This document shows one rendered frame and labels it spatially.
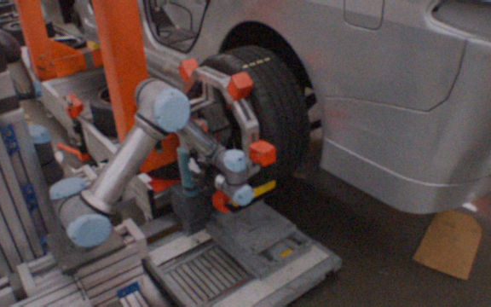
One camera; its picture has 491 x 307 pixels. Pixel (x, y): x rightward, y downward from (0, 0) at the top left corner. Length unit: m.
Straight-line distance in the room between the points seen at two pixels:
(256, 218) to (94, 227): 1.28
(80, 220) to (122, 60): 1.05
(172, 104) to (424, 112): 0.81
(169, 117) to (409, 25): 0.79
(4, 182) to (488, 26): 1.63
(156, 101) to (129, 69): 0.95
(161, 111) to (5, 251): 0.78
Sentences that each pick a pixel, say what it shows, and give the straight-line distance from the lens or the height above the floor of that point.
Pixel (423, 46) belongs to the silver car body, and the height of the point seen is 1.38.
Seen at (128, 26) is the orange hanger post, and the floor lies 1.31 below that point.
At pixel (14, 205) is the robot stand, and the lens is 1.65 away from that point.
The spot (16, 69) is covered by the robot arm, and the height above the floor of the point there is 1.28.
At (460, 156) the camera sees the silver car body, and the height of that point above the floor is 1.03.
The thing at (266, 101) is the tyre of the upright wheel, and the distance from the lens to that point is 1.87.
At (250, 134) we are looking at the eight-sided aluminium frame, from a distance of 1.86.
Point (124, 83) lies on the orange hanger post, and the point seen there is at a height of 1.04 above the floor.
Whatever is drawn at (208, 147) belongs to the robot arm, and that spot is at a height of 1.02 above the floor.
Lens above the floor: 1.80
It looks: 31 degrees down
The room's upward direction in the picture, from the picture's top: 3 degrees counter-clockwise
